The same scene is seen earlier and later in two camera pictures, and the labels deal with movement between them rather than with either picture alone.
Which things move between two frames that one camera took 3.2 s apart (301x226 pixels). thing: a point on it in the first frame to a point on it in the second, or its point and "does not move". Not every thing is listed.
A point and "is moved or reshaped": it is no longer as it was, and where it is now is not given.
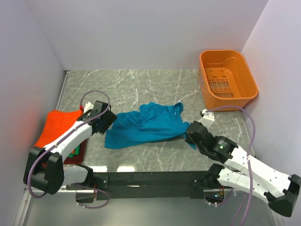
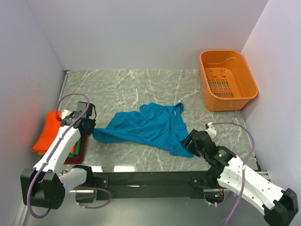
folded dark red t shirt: [77, 159] does not move
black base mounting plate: [147, 185] does not move
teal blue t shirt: [154, 122] is moved or reshaped
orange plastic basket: [225, 79] does not move
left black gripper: [110, 118] to [90, 131]
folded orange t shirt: [57, 122] does not move
